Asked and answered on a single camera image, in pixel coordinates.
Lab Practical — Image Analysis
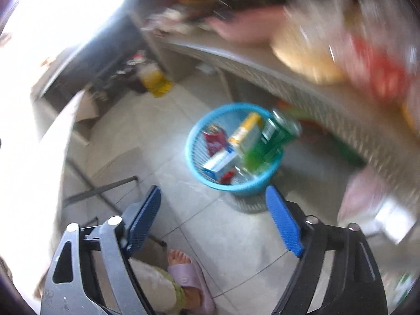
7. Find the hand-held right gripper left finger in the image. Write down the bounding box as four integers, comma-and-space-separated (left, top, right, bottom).
40, 185, 162, 315

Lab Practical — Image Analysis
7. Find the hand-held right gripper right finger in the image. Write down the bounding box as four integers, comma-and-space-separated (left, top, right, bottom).
264, 185, 389, 315

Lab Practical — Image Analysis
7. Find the green label plastic bottle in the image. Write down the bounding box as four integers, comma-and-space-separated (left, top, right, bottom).
243, 109, 301, 174

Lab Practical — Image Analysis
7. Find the blue white toothpaste box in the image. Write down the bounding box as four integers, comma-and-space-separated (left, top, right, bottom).
201, 148, 239, 179

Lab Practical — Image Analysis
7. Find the blue plastic basket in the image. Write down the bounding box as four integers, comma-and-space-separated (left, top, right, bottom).
185, 102, 285, 197

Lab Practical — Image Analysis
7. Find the yellow white medicine box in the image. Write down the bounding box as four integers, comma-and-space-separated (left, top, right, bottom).
228, 112, 265, 151

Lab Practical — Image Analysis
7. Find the red drink can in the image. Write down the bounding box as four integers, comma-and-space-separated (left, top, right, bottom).
202, 124, 229, 155

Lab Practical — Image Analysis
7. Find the person's foot in purple slipper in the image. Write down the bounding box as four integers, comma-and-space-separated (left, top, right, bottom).
167, 249, 215, 314

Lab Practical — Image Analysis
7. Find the pink plastic bag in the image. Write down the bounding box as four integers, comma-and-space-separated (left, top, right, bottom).
338, 166, 394, 233

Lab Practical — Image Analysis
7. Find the pink plastic tablecloth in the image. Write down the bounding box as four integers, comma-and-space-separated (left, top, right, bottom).
29, 90, 89, 270

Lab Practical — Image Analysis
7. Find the cooking oil bottle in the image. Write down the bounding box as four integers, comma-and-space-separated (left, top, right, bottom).
136, 62, 173, 98

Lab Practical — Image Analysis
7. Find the perforated metal shelf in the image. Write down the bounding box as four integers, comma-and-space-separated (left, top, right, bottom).
164, 38, 420, 184

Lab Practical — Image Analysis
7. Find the yellow plastic bag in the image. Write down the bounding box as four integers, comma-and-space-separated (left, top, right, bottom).
272, 13, 350, 84

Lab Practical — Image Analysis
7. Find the red plastic bag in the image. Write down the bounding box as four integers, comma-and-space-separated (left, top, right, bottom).
343, 33, 412, 104

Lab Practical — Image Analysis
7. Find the pink basin on shelf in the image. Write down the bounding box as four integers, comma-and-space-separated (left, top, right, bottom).
210, 7, 287, 45

